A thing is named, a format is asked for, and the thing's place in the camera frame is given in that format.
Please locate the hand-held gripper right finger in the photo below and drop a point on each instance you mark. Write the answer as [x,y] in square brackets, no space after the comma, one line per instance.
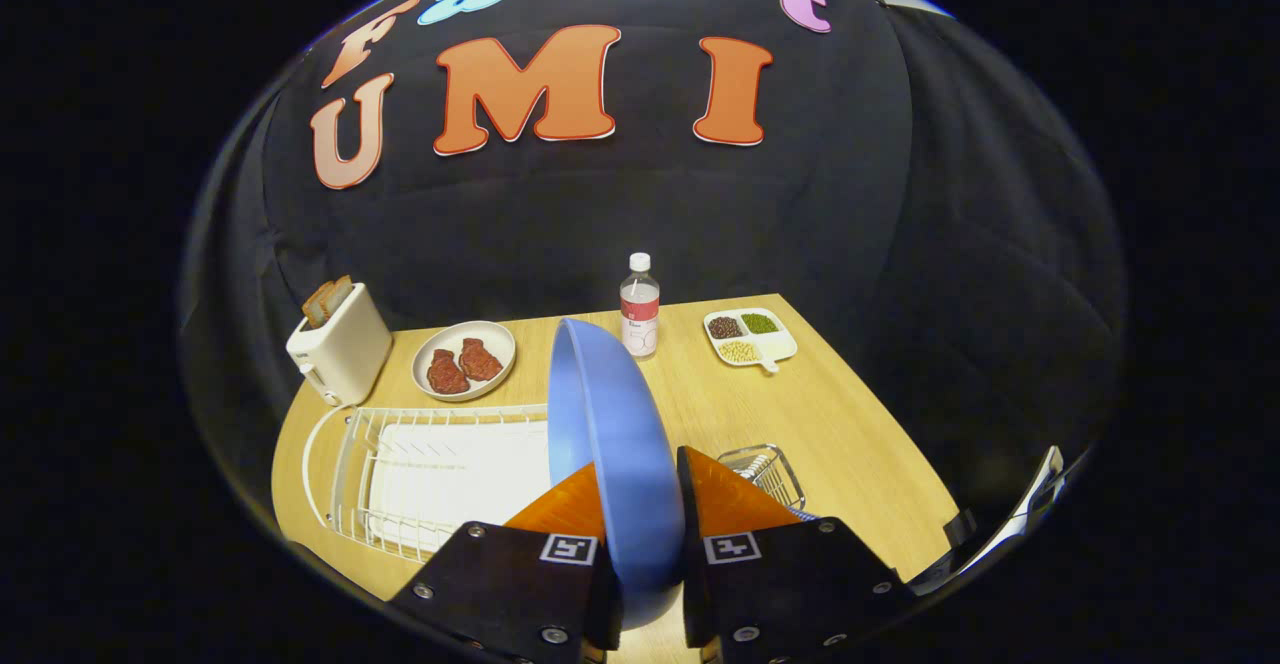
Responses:
[780,584]

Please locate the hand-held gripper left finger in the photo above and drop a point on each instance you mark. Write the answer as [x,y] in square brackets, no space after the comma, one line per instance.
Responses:
[500,584]

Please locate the silver spoon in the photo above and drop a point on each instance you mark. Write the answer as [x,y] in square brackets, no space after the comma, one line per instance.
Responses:
[805,515]

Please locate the blue plate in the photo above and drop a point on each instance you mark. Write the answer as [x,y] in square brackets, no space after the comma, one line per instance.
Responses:
[620,444]

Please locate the beige plate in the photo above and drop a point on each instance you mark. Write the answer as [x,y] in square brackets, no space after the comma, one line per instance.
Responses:
[500,344]

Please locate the white drip tray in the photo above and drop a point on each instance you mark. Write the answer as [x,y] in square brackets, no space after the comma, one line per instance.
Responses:
[450,484]

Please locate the red meat piece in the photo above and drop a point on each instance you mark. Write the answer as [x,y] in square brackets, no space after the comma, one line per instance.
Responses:
[447,372]
[480,360]

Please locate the pile of yellow beans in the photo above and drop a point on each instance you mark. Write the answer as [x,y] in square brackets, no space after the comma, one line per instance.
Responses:
[738,351]

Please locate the white divided tray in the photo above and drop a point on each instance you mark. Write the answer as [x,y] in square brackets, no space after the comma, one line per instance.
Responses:
[775,346]

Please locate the pile of green beans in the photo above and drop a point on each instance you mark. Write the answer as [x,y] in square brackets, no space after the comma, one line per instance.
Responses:
[759,323]

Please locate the pile of dark beans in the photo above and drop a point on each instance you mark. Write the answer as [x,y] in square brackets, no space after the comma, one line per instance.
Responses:
[725,327]

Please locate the white toaster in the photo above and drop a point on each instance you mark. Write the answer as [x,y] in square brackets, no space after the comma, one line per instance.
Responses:
[345,354]

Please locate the clear plastic bottle red label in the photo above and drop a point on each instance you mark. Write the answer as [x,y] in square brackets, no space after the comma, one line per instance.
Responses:
[640,309]

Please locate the brown toast slice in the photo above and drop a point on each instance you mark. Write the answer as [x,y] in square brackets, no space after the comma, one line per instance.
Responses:
[318,306]
[340,292]

